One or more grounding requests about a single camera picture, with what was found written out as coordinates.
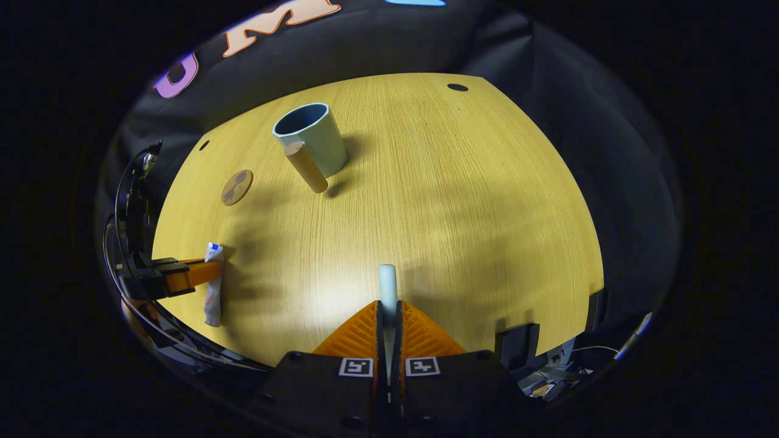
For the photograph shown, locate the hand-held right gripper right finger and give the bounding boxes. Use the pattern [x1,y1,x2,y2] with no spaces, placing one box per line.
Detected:
[389,300,530,438]

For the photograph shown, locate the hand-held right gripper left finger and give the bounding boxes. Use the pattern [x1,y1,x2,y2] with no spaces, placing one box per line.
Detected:
[243,300,390,438]

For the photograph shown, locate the white toothpaste tube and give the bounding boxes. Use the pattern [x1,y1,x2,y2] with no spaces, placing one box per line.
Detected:
[203,242,225,328]

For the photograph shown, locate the round wooden coaster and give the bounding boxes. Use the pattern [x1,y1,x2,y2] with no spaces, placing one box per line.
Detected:
[221,169,254,207]

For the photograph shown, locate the pale green toothbrush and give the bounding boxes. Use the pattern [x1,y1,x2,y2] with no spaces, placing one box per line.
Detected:
[378,264,399,384]

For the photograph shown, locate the blue cup with wooden handle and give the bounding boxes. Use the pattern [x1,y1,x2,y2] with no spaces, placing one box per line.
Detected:
[272,102,349,194]

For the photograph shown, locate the black backdrop cloth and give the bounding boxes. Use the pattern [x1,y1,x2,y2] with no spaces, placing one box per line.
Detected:
[119,0,679,329]

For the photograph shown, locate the black desk bracket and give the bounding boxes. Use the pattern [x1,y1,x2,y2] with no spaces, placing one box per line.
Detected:
[587,287,609,332]
[496,322,541,372]

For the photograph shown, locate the white cable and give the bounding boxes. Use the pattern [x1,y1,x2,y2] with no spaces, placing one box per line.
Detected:
[572,345,621,360]

